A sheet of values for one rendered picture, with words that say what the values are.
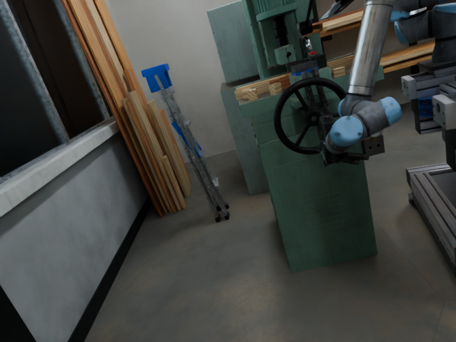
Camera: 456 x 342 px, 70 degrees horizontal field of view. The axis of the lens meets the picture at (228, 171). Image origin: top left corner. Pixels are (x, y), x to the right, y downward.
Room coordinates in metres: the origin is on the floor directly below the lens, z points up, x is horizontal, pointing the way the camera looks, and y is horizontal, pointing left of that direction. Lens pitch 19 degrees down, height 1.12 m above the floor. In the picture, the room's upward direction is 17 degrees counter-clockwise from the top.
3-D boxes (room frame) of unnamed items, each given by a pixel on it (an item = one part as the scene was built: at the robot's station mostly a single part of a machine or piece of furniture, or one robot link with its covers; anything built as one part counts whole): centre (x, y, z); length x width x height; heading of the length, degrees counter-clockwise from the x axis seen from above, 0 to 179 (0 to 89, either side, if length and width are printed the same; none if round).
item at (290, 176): (1.64, -0.41, 0.35); 0.58 x 0.45 x 0.71; 174
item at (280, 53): (1.54, -0.40, 1.03); 0.14 x 0.07 x 0.09; 174
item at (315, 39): (1.69, -0.57, 1.02); 0.09 x 0.07 x 0.12; 84
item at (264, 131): (1.64, -0.41, 0.76); 0.57 x 0.45 x 0.09; 174
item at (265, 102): (1.41, -0.43, 0.87); 0.61 x 0.30 x 0.06; 84
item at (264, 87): (1.51, -0.47, 0.92); 0.67 x 0.02 x 0.04; 84
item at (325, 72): (1.32, -0.42, 0.91); 0.15 x 0.14 x 0.09; 84
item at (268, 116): (1.46, -0.39, 0.82); 0.40 x 0.21 x 0.04; 84
